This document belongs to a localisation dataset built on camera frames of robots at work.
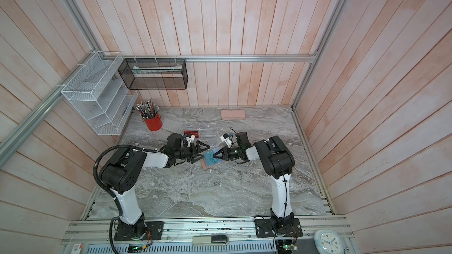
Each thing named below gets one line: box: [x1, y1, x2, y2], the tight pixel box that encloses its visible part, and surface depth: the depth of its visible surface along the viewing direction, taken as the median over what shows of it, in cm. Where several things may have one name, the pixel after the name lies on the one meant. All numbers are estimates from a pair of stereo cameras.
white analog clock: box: [313, 229, 345, 254], surface depth 70 cm
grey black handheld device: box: [191, 235, 230, 246], surface depth 71 cm
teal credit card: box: [203, 149, 218, 167], surface depth 97 cm
